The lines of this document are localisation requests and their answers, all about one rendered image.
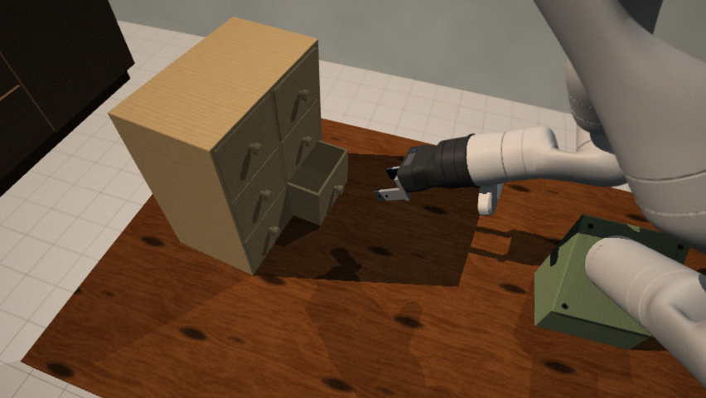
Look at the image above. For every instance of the tan wooden chest of drawers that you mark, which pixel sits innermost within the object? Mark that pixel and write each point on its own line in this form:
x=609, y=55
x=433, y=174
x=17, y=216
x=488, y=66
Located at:
x=172, y=124

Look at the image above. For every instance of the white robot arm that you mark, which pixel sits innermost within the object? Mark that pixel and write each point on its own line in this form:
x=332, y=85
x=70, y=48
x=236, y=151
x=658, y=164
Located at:
x=649, y=99

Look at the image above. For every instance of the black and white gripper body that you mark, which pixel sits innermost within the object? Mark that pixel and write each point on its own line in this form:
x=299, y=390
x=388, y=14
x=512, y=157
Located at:
x=471, y=161

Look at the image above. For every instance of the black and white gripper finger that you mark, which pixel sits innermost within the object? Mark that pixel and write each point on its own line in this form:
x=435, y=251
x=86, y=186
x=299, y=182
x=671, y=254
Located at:
x=392, y=172
x=390, y=194

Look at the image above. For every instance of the dark olive drawer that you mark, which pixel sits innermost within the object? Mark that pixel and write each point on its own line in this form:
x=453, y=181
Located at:
x=301, y=138
x=317, y=183
x=268, y=229
x=296, y=92
x=256, y=133
x=258, y=193

